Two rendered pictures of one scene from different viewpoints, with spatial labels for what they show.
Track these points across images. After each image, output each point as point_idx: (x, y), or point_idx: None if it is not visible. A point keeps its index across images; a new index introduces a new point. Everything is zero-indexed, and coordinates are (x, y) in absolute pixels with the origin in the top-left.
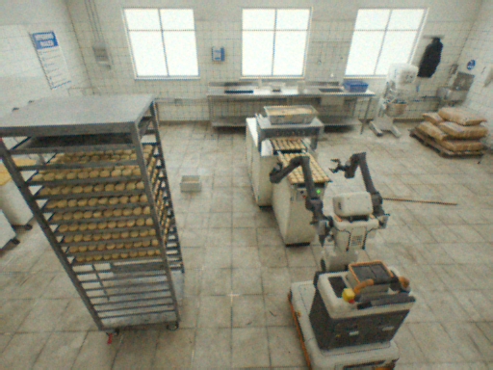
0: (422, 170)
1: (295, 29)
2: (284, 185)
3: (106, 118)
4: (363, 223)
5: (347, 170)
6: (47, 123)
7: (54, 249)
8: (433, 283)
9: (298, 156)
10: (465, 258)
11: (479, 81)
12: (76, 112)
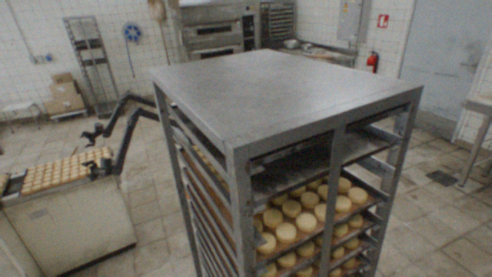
0: (6, 160)
1: None
2: (84, 198)
3: (275, 55)
4: None
5: (103, 130)
6: (332, 65)
7: None
8: (166, 160)
9: (135, 111)
10: (141, 148)
11: None
12: (277, 71)
